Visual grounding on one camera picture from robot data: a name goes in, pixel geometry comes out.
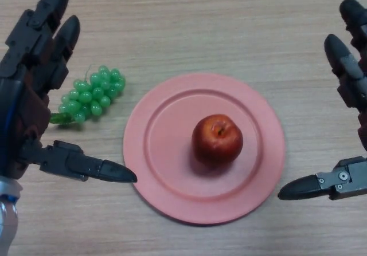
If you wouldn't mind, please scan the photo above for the pink round plate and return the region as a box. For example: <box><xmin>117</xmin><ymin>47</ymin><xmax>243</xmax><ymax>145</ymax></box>
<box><xmin>123</xmin><ymin>72</ymin><xmax>286</xmax><ymax>225</ymax></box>

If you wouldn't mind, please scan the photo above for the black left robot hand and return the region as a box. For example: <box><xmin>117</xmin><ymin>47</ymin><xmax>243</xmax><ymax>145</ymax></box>
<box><xmin>0</xmin><ymin>0</ymin><xmax>138</xmax><ymax>184</ymax></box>

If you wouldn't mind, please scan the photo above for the green grape bunch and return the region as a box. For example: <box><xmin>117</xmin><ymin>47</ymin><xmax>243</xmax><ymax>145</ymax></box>
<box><xmin>48</xmin><ymin>64</ymin><xmax>126</xmax><ymax>125</ymax></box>

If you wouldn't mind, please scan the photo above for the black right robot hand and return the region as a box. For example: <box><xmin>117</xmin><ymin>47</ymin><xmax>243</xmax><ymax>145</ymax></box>
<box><xmin>277</xmin><ymin>0</ymin><xmax>367</xmax><ymax>202</ymax></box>

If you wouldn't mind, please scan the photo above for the red apple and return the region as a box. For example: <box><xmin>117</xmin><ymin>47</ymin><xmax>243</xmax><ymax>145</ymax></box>
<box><xmin>191</xmin><ymin>113</ymin><xmax>244</xmax><ymax>165</ymax></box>

